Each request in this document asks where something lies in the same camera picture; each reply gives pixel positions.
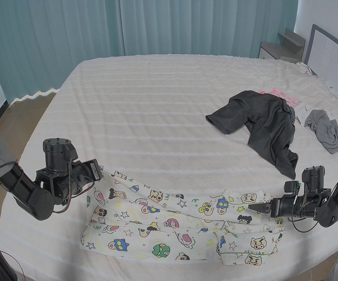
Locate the bed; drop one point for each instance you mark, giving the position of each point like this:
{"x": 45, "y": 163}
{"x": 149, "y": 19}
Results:
{"x": 142, "y": 113}

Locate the grey garment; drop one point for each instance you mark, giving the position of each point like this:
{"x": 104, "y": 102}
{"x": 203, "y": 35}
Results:
{"x": 328, "y": 133}

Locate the blue-green curtain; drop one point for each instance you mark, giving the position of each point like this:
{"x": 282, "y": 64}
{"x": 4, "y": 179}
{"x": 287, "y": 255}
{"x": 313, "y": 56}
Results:
{"x": 55, "y": 25}
{"x": 201, "y": 10}

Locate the white printed pyjama top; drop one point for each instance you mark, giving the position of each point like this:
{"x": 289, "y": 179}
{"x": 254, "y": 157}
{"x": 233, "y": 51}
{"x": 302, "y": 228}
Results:
{"x": 157, "y": 230}

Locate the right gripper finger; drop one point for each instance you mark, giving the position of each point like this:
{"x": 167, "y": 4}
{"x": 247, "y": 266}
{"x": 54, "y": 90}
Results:
{"x": 262, "y": 208}

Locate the white garment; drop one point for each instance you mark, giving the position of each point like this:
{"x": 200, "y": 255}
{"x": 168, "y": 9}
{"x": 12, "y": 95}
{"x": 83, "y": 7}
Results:
{"x": 302, "y": 116}

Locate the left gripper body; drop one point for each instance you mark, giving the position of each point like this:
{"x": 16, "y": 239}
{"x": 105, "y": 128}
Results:
{"x": 88, "y": 174}

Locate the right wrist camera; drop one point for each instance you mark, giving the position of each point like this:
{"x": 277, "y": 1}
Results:
{"x": 291, "y": 187}

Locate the grey bedside table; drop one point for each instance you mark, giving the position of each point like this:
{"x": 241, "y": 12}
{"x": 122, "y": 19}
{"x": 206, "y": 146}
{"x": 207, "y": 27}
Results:
{"x": 277, "y": 50}

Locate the pink garment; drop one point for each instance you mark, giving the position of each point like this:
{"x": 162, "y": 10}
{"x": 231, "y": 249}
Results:
{"x": 286, "y": 97}

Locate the black garment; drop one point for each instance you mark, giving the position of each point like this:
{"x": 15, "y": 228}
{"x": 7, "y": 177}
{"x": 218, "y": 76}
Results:
{"x": 268, "y": 127}

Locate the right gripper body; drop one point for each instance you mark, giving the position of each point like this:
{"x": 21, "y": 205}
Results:
{"x": 284, "y": 208}

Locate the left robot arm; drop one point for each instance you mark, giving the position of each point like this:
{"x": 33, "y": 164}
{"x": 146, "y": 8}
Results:
{"x": 31, "y": 195}

